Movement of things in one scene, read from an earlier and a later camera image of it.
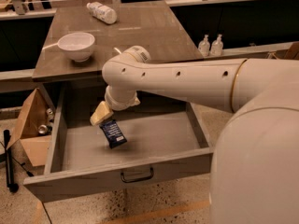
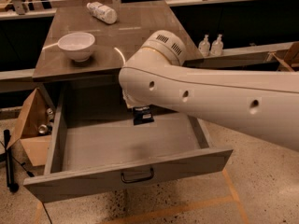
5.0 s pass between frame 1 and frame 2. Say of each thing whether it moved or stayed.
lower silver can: stayed
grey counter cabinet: stayed
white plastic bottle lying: stayed
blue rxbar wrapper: moved
